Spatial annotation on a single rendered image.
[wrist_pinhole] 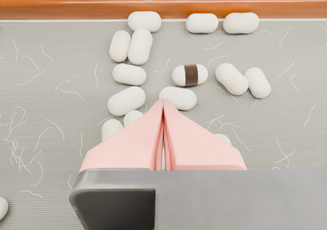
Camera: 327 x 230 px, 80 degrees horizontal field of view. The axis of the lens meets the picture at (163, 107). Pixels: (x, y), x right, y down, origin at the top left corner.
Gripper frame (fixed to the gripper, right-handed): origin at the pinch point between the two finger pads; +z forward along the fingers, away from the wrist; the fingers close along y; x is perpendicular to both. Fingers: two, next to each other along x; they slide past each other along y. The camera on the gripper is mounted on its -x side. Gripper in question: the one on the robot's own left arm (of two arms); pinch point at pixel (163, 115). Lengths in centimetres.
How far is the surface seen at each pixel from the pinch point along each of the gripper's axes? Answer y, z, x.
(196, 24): -3.5, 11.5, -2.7
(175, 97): -1.1, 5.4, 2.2
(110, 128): 4.7, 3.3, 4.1
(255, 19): -9.3, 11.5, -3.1
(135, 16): 2.8, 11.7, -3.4
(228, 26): -6.8, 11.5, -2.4
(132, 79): 3.0, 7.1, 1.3
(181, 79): -1.7, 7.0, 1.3
